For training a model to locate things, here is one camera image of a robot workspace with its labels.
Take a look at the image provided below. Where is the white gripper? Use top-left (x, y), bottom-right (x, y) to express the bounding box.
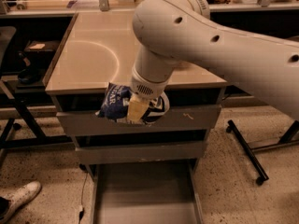
top-left (127, 68), bottom-right (168, 122)

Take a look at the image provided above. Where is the blue chip bag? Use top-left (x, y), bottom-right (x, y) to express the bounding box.
top-left (96, 82), bottom-right (171, 125)

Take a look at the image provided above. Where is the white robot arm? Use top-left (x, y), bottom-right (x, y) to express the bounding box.
top-left (127, 0), bottom-right (299, 122)

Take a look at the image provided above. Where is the top grey drawer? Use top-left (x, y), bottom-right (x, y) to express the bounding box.
top-left (57, 105), bottom-right (221, 136)

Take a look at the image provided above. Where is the middle grey drawer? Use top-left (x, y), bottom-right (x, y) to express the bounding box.
top-left (76, 141), bottom-right (207, 164)

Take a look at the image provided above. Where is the grey drawer cabinet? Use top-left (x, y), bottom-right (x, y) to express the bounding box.
top-left (42, 8), bottom-right (228, 224)

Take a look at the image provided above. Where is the open bottom grey drawer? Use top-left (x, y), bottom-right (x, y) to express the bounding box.
top-left (90, 161), bottom-right (204, 224)

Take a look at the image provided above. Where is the black round object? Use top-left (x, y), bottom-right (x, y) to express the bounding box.
top-left (18, 66), bottom-right (41, 85)

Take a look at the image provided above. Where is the dark box on shelf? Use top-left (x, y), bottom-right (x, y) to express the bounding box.
top-left (24, 40), bottom-right (60, 52)

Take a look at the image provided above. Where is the white sneaker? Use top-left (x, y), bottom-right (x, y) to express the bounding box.
top-left (0, 181), bottom-right (42, 224)

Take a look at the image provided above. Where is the black wheeled stand base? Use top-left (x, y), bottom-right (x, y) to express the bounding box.
top-left (226, 120), bottom-right (299, 186)

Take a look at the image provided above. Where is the black cable on floor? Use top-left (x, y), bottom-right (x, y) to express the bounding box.
top-left (77, 171), bottom-right (90, 224)

